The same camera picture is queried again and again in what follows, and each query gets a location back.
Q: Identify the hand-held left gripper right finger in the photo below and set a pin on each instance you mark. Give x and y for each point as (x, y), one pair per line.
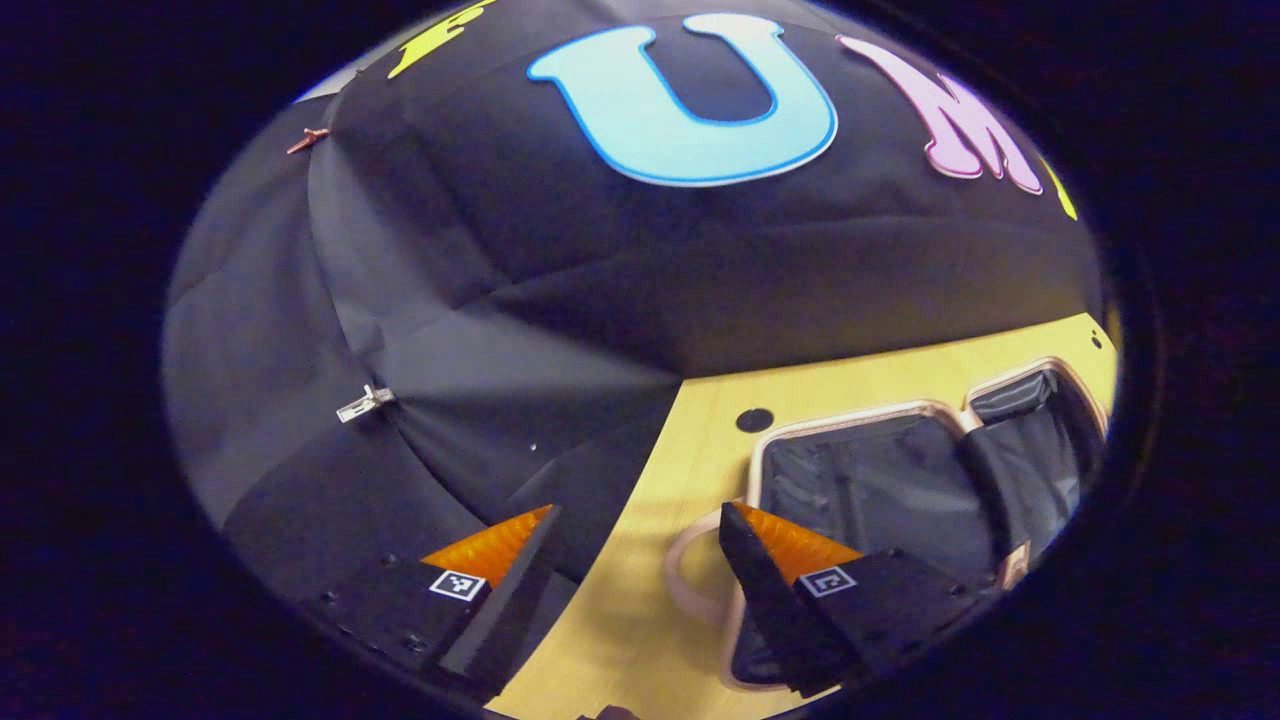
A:
(770, 610)

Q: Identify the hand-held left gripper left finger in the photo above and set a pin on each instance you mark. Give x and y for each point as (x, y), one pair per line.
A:
(505, 610)

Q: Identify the white cloth clip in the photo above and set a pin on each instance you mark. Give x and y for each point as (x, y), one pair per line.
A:
(365, 403)

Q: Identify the black backdrop cloth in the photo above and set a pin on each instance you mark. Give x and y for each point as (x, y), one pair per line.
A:
(500, 250)

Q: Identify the copper cloth clip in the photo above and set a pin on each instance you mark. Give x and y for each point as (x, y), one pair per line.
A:
(307, 140)

